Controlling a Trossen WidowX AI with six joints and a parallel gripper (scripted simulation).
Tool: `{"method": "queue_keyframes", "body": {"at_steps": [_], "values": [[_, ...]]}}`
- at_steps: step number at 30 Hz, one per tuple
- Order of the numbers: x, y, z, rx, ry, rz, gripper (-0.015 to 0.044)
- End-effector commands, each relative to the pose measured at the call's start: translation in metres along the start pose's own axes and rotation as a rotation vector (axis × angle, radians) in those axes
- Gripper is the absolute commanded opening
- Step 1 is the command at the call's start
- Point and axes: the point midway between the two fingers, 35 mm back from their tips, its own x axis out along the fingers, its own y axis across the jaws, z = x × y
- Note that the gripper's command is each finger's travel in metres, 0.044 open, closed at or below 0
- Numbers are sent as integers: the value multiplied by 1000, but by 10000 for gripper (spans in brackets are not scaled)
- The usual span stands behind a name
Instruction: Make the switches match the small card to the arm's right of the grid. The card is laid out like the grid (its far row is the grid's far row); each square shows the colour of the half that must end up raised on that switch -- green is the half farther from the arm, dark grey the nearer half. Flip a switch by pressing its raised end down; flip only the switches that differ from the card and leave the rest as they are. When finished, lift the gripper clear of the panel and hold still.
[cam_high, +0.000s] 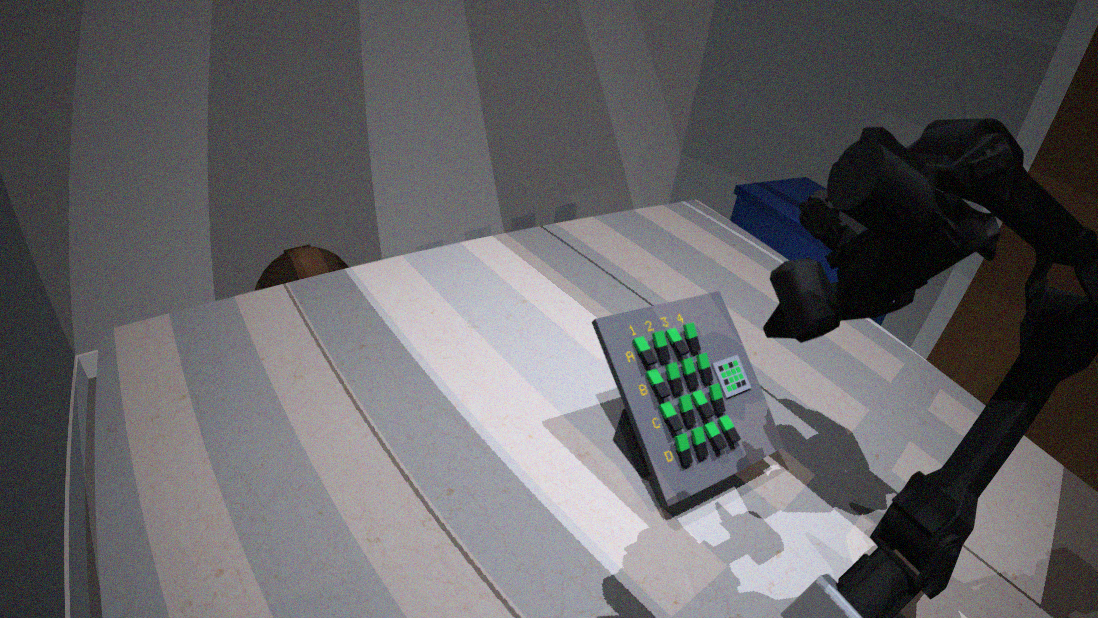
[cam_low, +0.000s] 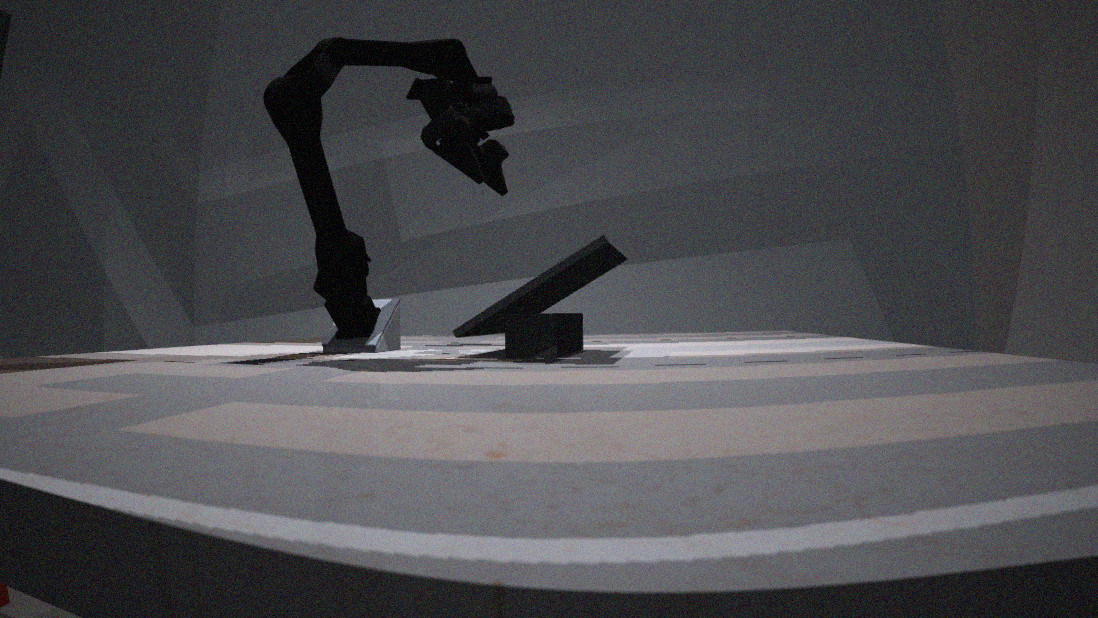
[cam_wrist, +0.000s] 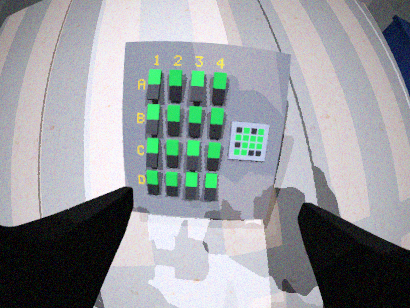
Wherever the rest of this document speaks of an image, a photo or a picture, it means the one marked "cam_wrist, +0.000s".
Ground grey switch panel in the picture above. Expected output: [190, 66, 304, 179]
[122, 41, 292, 221]

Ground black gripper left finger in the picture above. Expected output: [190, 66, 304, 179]
[0, 186, 133, 308]

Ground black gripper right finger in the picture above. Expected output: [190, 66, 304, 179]
[297, 202, 410, 308]

